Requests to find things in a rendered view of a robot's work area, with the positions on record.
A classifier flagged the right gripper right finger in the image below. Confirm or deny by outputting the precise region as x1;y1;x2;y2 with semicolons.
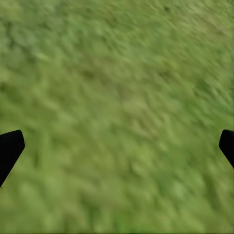
219;130;234;168

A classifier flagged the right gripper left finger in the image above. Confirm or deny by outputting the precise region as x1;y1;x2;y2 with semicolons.
0;130;25;187

